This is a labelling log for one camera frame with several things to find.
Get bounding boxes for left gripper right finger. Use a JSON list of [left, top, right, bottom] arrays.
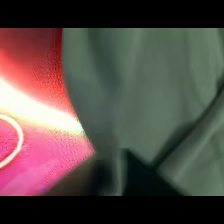
[[122, 148, 183, 197]]

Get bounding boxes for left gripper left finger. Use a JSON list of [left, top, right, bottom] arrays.
[[46, 155, 115, 197]]

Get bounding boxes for brown trousers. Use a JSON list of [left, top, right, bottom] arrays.
[[61, 27, 224, 197]]

